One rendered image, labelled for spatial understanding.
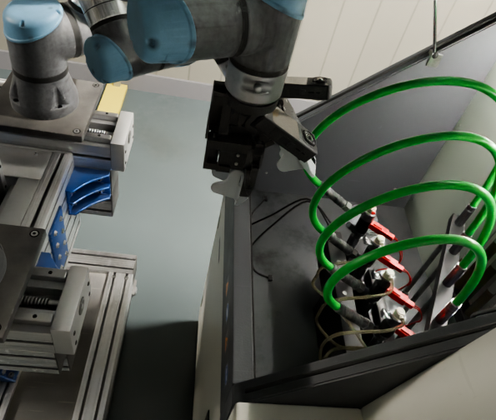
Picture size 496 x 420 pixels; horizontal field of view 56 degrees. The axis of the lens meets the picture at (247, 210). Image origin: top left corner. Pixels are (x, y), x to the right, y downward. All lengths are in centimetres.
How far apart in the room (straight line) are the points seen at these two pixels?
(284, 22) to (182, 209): 190
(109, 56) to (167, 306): 142
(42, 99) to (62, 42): 14
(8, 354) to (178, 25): 71
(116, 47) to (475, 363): 68
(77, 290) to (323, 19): 230
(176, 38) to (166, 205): 193
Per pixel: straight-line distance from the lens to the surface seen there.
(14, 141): 126
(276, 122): 64
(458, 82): 83
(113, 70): 78
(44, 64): 112
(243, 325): 93
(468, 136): 80
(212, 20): 51
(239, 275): 99
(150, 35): 49
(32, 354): 97
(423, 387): 78
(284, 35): 56
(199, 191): 248
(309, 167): 84
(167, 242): 224
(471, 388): 72
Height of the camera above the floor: 175
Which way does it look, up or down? 46 degrees down
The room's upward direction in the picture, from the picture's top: 15 degrees clockwise
